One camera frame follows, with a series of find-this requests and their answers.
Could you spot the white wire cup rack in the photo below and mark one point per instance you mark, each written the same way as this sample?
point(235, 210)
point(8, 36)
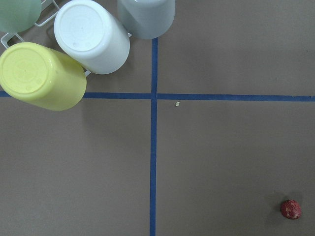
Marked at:
point(48, 13)

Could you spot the grey upturned cup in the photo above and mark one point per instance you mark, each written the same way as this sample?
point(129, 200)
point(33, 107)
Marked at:
point(146, 19)

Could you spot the yellow upturned cup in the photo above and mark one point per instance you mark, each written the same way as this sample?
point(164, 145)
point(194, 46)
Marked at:
point(42, 76)

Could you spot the red strawberry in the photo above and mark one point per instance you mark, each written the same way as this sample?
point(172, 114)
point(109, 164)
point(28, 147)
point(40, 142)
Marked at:
point(291, 209)

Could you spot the white upturned cup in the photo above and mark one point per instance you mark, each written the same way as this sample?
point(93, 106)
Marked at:
point(92, 36)

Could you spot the green upturned cup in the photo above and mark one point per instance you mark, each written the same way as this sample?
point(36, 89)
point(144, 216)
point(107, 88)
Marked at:
point(18, 15)

